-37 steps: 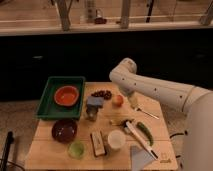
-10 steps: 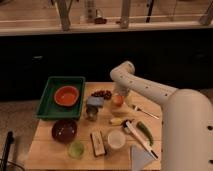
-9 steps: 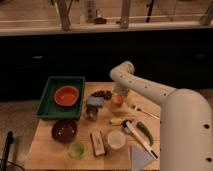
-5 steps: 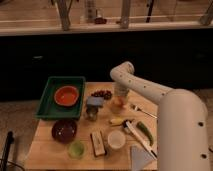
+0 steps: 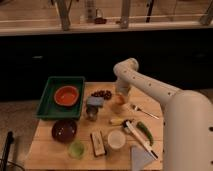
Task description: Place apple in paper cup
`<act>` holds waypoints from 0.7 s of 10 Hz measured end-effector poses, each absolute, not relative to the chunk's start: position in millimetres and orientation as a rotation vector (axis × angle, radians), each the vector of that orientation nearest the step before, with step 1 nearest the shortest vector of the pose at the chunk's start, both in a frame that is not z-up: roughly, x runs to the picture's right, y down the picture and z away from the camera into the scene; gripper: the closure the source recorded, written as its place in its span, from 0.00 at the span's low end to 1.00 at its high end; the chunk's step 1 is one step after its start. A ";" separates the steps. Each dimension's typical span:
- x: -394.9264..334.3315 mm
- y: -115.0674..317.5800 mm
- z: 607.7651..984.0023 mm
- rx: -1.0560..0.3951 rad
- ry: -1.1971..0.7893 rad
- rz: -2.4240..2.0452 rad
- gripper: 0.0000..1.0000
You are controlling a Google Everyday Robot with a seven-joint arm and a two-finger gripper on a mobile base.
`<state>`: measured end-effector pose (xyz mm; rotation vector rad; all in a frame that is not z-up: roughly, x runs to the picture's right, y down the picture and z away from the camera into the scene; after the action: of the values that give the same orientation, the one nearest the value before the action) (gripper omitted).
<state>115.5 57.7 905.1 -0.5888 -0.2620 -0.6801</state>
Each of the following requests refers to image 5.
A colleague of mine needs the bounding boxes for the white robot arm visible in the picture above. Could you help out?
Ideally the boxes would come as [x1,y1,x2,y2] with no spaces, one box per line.
[113,58,213,171]

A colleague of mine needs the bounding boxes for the white paper cup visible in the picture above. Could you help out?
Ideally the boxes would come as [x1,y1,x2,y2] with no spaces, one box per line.
[107,130,126,150]

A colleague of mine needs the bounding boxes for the small green cup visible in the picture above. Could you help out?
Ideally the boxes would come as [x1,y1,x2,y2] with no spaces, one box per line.
[68,140,84,159]

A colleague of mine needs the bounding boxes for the dark red grapes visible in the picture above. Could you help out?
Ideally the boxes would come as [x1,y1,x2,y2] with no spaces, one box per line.
[92,90,112,100]

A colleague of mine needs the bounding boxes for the blue sponge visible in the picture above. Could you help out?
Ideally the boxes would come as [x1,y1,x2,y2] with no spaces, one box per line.
[86,96,104,107]

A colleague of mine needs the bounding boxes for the yellow banana piece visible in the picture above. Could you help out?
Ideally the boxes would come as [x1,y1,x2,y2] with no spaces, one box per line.
[109,118,124,126]

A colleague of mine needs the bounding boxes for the black white knife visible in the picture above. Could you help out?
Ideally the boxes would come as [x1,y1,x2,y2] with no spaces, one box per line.
[123,120,158,160]

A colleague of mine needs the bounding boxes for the glass jar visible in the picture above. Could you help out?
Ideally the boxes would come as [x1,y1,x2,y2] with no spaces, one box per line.
[86,106,98,121]

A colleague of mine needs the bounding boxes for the green chili pepper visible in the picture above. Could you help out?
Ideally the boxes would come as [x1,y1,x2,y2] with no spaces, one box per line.
[136,121,154,145]

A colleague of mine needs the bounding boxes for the small wooden table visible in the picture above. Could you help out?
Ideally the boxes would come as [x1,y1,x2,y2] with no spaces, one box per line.
[24,88,163,171]

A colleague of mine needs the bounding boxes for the orange bowl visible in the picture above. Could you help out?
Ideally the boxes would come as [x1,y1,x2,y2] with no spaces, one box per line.
[54,85,79,107]

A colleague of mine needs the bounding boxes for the wooden block eraser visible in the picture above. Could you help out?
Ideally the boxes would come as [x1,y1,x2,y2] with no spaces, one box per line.
[90,131,106,157]

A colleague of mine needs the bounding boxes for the red object on shelf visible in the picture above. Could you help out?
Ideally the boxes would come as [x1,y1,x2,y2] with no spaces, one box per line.
[94,18,107,24]

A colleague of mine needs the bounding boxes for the dark red bowl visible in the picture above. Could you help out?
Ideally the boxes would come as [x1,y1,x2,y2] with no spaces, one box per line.
[51,119,77,143]

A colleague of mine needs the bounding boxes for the grey folded cloth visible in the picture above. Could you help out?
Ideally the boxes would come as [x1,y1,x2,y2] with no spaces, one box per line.
[131,146,155,171]

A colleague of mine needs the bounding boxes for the green plastic tray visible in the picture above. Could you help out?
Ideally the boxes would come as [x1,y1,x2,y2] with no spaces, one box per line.
[37,76,85,120]

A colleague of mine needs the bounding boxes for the black stand at left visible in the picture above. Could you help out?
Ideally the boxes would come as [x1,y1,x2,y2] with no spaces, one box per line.
[0,131,14,171]

